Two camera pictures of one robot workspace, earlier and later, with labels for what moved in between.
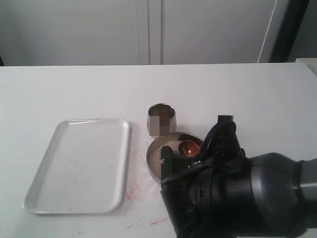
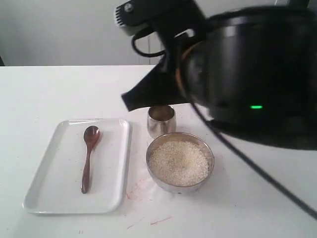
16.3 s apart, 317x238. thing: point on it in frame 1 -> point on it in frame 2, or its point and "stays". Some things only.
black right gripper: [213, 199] -> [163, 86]
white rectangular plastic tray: [84, 169] stays
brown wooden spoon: [189, 148] -> [91, 136]
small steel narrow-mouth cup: [161, 120] stays
